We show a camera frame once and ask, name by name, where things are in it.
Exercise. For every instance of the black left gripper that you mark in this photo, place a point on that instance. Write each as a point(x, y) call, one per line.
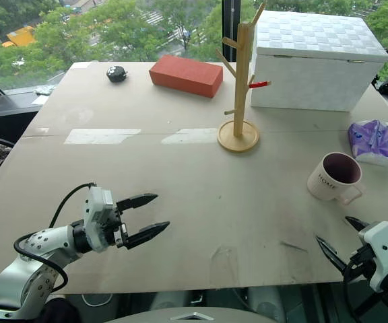
point(118, 226)

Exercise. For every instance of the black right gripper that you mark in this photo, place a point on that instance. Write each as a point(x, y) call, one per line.
point(360, 263)

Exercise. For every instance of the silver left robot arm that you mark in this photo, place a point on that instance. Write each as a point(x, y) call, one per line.
point(29, 269)

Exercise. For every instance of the wooden mug tree stand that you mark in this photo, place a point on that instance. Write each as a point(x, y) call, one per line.
point(239, 101)

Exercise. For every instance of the white mug purple inside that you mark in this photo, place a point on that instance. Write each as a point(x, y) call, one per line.
point(333, 178)

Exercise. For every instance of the purple tissue pack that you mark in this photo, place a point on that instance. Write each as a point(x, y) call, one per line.
point(372, 141)

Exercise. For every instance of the grey robot torso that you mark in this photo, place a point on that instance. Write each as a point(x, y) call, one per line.
point(194, 316)

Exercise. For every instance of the black round small object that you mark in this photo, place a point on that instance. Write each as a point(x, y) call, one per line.
point(116, 74)

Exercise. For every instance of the red brick block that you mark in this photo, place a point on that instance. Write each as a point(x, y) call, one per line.
point(185, 76)

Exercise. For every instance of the crumpled plastic wrapper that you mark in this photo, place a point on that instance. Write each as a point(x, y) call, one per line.
point(44, 89)

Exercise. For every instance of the white woven storage box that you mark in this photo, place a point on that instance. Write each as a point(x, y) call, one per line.
point(315, 67)

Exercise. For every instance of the red tape marker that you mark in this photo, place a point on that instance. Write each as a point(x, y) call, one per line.
point(258, 84)

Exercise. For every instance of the yellow truck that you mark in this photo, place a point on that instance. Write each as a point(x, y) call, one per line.
point(20, 36)

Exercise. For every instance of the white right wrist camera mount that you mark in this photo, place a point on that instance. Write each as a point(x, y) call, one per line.
point(382, 252)

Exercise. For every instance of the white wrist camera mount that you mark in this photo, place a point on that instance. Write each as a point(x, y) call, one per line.
point(97, 218)
point(382, 252)

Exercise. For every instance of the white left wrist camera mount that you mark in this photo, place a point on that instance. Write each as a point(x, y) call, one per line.
point(97, 218)

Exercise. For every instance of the black window frame post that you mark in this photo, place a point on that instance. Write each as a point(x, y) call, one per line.
point(229, 30)

